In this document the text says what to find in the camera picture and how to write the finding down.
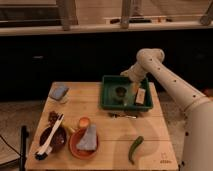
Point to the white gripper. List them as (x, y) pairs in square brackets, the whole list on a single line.
[(131, 75)]

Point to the dark green cup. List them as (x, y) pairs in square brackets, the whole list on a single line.
[(120, 93)]

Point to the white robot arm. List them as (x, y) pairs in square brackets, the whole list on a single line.
[(198, 142)]

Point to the tan block in tray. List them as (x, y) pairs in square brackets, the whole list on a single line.
[(140, 96)]

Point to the green plastic tray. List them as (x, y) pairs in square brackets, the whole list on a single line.
[(110, 101)]

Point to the dark utensil on table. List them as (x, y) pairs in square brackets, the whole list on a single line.
[(118, 115)]

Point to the green chili pepper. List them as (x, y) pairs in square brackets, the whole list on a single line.
[(139, 140)]

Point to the small orange cup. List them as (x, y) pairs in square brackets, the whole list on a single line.
[(84, 122)]

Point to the blue sponge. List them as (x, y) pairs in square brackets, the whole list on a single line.
[(59, 92)]

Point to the grey folded cloth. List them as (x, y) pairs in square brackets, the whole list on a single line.
[(89, 140)]

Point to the brown dried item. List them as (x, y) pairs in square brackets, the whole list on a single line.
[(53, 116)]

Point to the orange plate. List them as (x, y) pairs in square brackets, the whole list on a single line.
[(80, 154)]

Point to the dark brown bowl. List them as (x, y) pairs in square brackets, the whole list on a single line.
[(58, 140)]

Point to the black chair frame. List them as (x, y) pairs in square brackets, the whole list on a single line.
[(24, 136)]

